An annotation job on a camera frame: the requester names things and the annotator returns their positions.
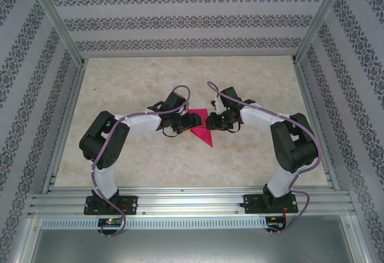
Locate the pink paper sheet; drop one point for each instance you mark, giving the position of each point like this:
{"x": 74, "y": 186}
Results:
{"x": 207, "y": 137}

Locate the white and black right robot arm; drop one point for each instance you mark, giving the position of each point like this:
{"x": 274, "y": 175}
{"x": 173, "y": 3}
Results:
{"x": 258, "y": 119}

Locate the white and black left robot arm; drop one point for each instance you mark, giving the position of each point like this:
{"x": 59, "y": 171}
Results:
{"x": 141, "y": 123}

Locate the grey metal sheet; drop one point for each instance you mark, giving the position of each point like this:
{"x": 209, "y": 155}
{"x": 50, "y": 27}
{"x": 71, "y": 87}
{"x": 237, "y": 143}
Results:
{"x": 192, "y": 245}

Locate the aluminium mounting rail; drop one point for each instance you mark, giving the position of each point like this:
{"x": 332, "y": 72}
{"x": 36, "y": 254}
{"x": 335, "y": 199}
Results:
{"x": 192, "y": 203}

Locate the aluminium side rail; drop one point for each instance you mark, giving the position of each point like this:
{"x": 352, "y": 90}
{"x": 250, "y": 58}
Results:
{"x": 66, "y": 125}
{"x": 307, "y": 95}

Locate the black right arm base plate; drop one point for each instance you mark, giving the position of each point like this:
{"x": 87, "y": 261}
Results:
{"x": 250, "y": 203}

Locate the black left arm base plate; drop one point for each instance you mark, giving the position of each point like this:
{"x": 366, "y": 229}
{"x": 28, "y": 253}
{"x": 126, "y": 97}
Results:
{"x": 132, "y": 204}

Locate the aluminium frame post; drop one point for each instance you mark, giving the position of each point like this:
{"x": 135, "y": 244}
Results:
{"x": 319, "y": 19}
{"x": 60, "y": 19}

